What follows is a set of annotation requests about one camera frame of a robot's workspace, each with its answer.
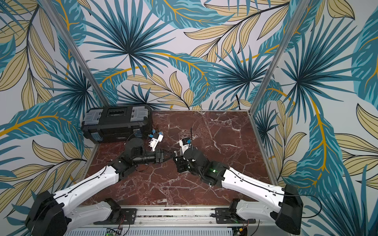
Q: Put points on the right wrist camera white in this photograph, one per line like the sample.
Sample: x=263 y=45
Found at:
x=185 y=144

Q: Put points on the black plastic toolbox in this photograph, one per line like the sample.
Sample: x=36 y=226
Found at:
x=115 y=124

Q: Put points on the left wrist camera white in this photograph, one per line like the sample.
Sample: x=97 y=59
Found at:
x=154 y=142

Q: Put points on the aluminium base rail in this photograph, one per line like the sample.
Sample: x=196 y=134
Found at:
x=181 y=221

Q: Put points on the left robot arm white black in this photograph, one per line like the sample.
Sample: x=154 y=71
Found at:
x=54 y=214

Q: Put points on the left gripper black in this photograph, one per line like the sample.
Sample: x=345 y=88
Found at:
x=159 y=155

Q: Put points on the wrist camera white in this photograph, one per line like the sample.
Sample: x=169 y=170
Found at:
x=154 y=142
x=185 y=144

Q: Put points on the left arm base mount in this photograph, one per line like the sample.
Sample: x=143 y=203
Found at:
x=118 y=214

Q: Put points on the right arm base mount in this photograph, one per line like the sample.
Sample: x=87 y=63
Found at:
x=228 y=215

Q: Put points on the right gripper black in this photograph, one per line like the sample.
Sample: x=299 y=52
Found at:
x=179 y=162

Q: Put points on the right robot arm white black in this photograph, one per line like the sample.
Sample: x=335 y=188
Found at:
x=282 y=205

